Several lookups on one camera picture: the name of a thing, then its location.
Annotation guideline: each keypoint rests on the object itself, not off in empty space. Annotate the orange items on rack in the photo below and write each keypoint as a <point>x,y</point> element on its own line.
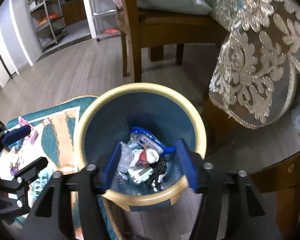
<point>48,18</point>

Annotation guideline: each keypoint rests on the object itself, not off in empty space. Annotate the green and white carton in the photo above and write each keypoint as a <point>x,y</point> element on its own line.
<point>140,173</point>

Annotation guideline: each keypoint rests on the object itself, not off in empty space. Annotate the silver foil wrapper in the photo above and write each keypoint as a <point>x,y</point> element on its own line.
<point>125,155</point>

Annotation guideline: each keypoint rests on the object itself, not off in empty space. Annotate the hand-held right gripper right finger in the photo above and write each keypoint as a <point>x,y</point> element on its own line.
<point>187,165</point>

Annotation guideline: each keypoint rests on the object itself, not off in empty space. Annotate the black plastic bag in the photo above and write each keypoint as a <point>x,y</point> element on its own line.
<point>160,168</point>

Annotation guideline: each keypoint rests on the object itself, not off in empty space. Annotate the metal shelf rack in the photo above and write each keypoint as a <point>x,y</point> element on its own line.
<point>55,10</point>

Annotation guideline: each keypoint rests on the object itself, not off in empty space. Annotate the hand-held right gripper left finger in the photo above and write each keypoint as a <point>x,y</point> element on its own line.
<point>111,165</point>

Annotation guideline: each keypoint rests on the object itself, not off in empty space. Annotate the white trolley cart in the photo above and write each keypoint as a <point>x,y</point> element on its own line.
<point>105,12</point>

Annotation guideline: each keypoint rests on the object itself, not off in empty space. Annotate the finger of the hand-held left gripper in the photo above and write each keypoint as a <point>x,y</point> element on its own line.
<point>16,135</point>
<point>31,170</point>

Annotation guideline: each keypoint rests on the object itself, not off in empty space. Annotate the teal and cream printed mat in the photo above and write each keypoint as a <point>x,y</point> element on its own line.
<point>65,130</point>

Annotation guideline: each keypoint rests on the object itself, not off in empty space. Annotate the wooden chair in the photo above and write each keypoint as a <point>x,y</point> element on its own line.
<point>132,30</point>

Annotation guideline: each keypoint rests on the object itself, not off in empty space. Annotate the teal lace tablecloth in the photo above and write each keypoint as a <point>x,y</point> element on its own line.
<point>260,55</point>

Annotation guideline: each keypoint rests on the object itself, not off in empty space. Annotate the blue bin with yellow rim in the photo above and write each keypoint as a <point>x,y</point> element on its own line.
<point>140,110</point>

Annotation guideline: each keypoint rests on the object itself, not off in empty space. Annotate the white door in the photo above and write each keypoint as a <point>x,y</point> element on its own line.
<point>0,62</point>

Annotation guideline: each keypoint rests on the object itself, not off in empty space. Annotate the blue wet wipes packet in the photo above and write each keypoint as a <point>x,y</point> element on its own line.
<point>150,140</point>

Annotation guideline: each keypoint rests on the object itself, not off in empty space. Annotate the purple snack packet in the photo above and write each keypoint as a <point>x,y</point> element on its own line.
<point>33,133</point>

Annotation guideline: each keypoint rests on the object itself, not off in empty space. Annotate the red item on trolley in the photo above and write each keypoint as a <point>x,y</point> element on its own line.
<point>108,31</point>

